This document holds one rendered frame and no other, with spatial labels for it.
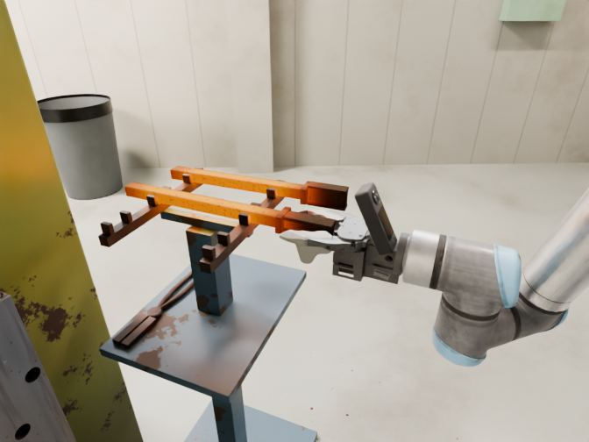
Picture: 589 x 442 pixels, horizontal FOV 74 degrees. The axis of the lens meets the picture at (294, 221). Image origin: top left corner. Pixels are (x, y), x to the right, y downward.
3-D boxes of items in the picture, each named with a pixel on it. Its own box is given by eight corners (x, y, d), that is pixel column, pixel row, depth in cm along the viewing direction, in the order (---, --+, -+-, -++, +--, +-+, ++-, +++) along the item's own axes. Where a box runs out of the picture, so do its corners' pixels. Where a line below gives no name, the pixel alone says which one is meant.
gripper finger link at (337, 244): (307, 251, 64) (360, 252, 64) (307, 243, 63) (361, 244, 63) (307, 236, 68) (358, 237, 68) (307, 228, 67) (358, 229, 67)
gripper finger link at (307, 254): (279, 267, 67) (332, 268, 67) (278, 238, 65) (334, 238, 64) (280, 257, 70) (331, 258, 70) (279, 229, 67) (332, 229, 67)
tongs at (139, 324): (255, 216, 128) (255, 212, 127) (266, 218, 126) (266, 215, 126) (113, 343, 80) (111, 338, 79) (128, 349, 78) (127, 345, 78)
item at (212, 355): (306, 277, 103) (306, 271, 102) (230, 403, 70) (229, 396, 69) (208, 253, 112) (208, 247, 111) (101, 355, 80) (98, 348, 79)
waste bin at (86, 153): (138, 175, 332) (121, 93, 299) (116, 203, 287) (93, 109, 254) (77, 176, 330) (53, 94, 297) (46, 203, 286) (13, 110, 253)
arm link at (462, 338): (507, 360, 68) (527, 305, 62) (451, 379, 65) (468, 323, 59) (468, 324, 76) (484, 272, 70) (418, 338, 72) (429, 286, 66)
